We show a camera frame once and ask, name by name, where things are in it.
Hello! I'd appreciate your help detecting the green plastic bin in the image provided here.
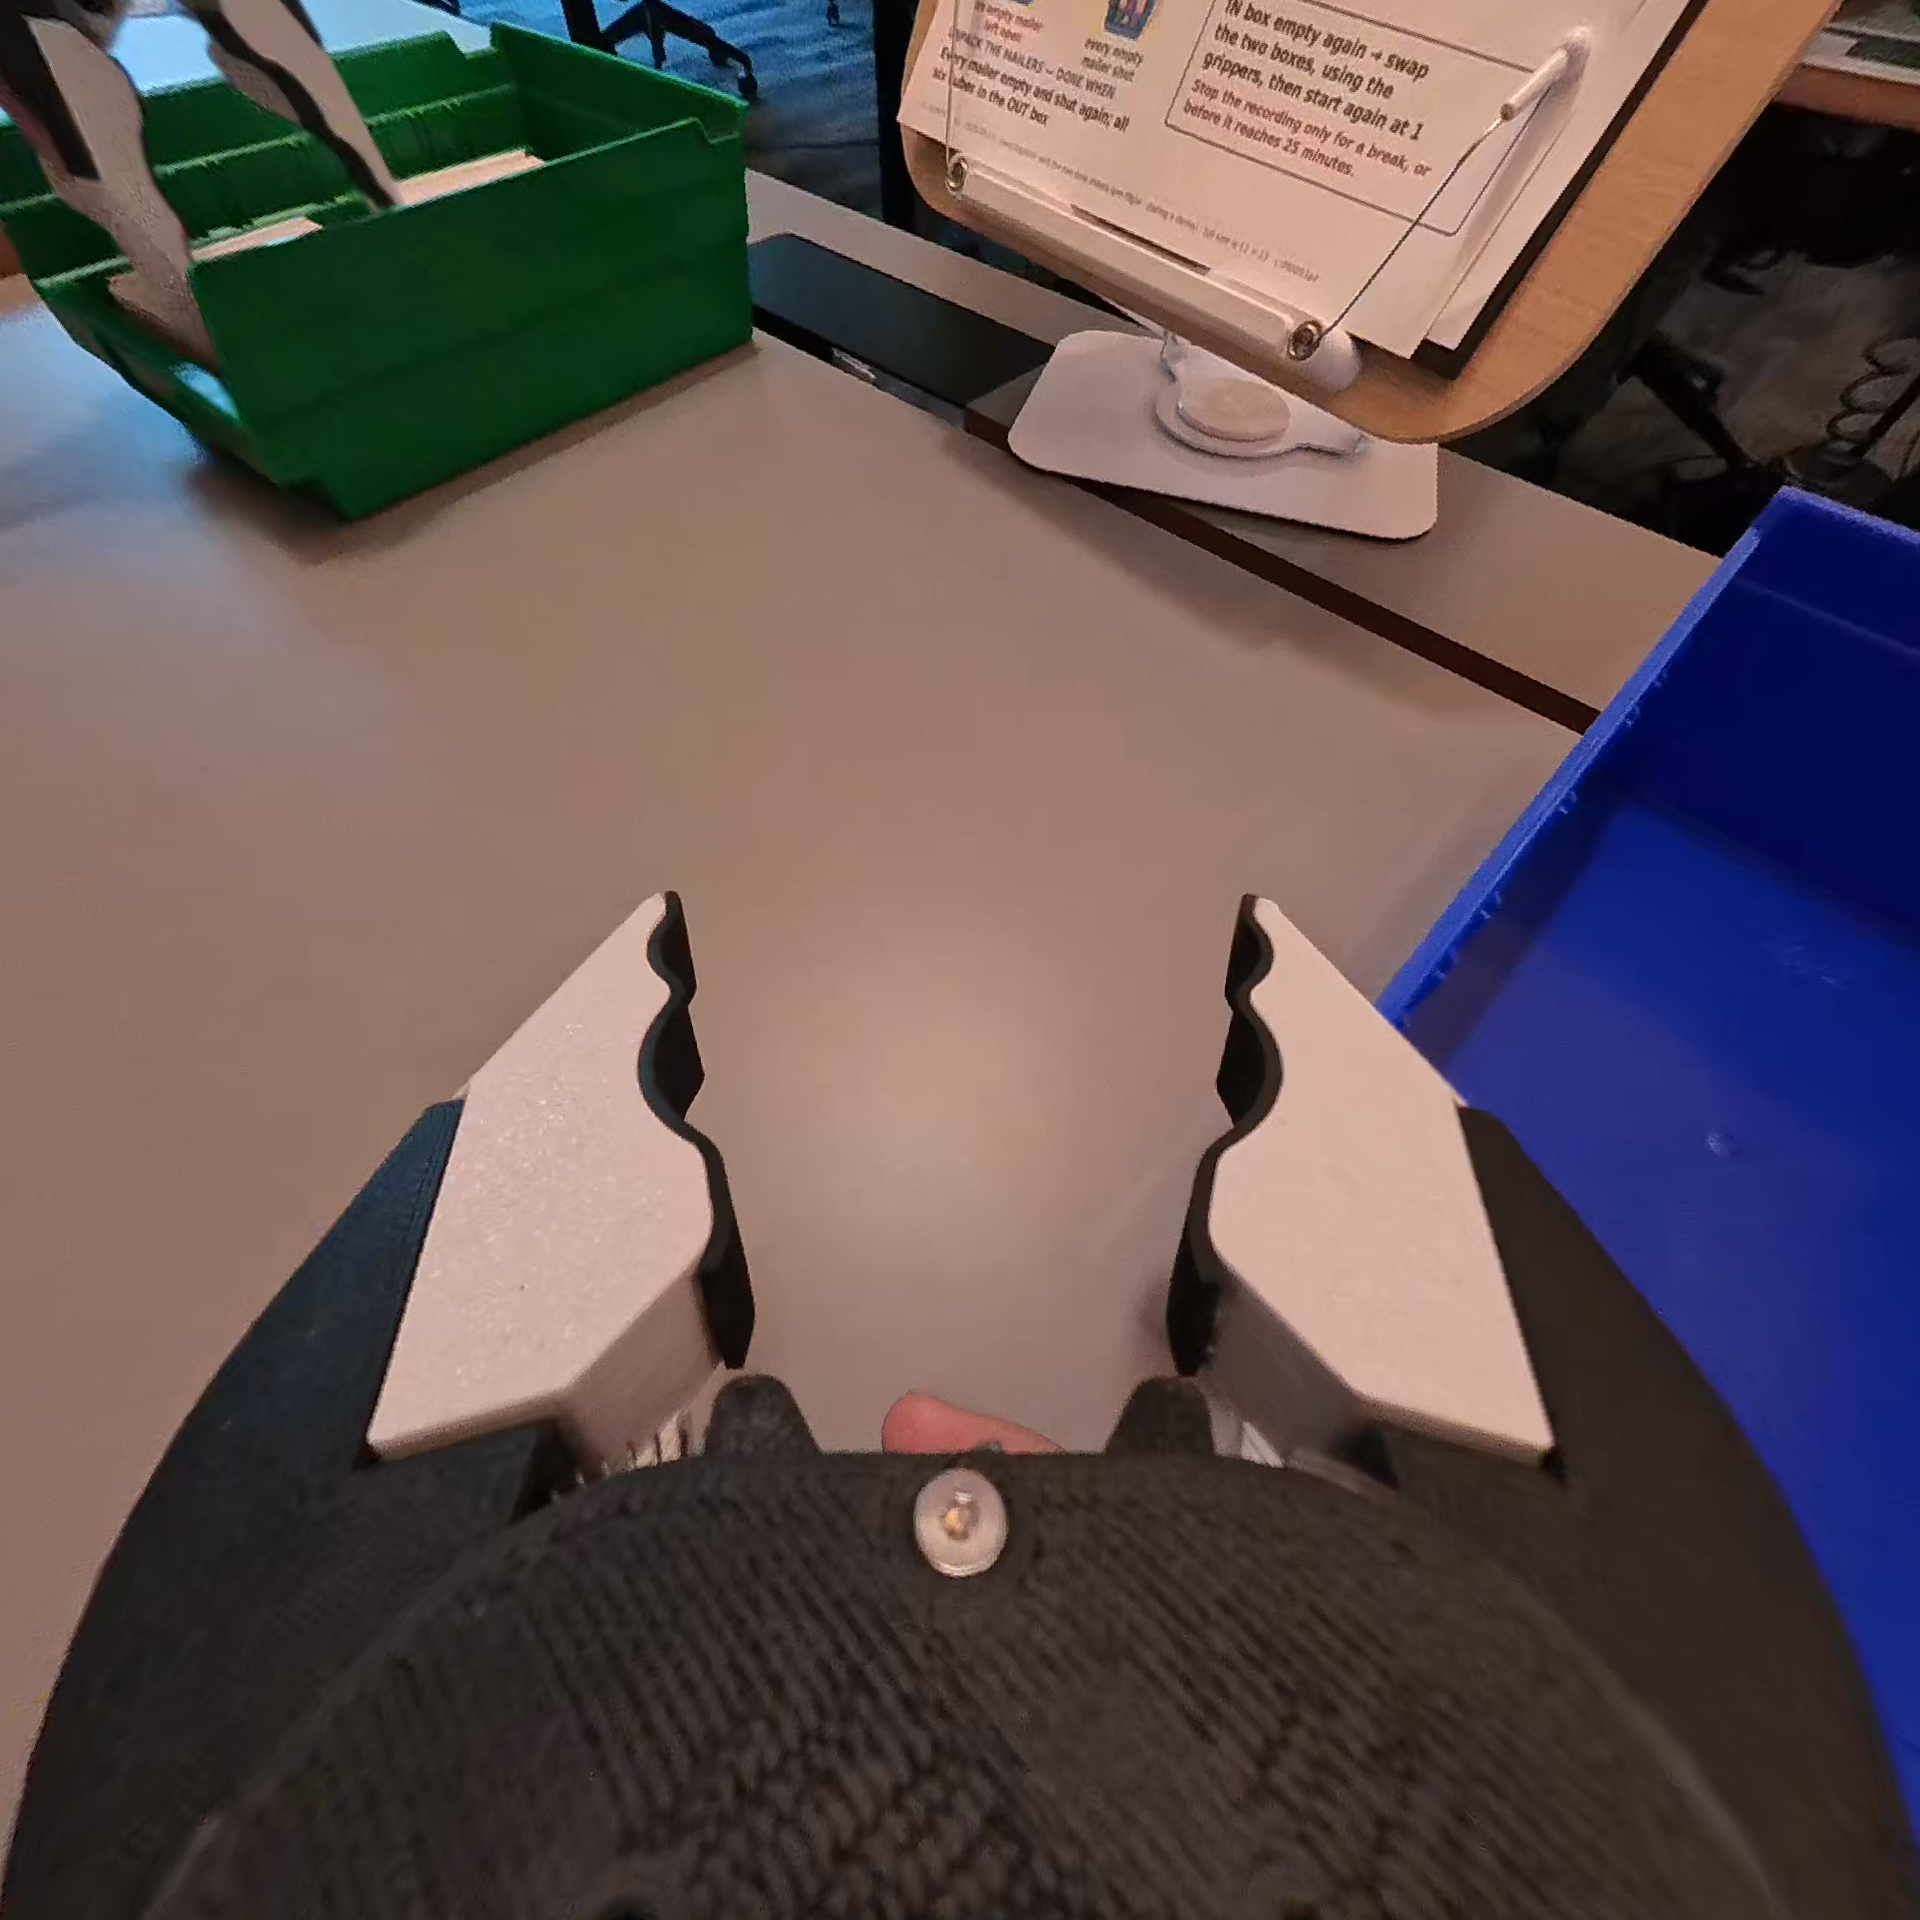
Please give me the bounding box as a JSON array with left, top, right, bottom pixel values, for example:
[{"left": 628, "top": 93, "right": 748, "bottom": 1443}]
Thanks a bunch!
[{"left": 0, "top": 21, "right": 756, "bottom": 522}]

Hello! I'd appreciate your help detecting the blue plastic bin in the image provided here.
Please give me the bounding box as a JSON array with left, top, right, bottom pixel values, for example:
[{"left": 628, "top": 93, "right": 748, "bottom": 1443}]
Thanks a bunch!
[{"left": 1376, "top": 484, "right": 1920, "bottom": 1818}]

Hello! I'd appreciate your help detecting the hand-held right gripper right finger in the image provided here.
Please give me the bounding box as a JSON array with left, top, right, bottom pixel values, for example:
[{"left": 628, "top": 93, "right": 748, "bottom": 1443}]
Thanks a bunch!
[{"left": 1168, "top": 892, "right": 1557, "bottom": 1464}]

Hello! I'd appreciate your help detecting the black desk panel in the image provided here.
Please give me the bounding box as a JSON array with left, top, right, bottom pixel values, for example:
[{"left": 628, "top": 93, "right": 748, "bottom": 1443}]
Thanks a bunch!
[{"left": 746, "top": 232, "right": 1055, "bottom": 416}]

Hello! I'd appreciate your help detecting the black office chair base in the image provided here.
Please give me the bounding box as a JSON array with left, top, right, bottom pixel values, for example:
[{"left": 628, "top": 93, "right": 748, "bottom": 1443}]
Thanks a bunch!
[{"left": 561, "top": 0, "right": 760, "bottom": 101}]

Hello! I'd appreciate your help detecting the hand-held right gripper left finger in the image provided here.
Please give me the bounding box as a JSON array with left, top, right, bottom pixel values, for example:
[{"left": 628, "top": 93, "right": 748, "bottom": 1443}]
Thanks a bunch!
[{"left": 364, "top": 890, "right": 756, "bottom": 1464}]

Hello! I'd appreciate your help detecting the person's right hand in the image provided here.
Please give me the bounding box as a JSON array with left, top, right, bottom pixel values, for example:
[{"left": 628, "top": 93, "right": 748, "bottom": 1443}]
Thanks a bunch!
[{"left": 881, "top": 1392, "right": 1064, "bottom": 1456}]

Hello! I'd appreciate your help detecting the white stand base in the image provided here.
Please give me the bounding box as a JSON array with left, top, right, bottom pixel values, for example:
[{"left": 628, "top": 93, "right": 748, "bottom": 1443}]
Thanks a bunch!
[{"left": 1007, "top": 328, "right": 1441, "bottom": 543}]

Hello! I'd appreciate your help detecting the wooden document stand board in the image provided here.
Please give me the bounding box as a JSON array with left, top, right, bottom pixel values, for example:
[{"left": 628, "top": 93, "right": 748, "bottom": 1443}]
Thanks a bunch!
[{"left": 896, "top": 0, "right": 1842, "bottom": 446}]

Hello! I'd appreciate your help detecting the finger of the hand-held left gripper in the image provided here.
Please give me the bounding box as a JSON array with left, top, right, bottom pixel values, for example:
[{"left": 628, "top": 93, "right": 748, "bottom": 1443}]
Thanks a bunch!
[
  {"left": 0, "top": 0, "right": 222, "bottom": 372},
  {"left": 183, "top": 0, "right": 411, "bottom": 211}
]

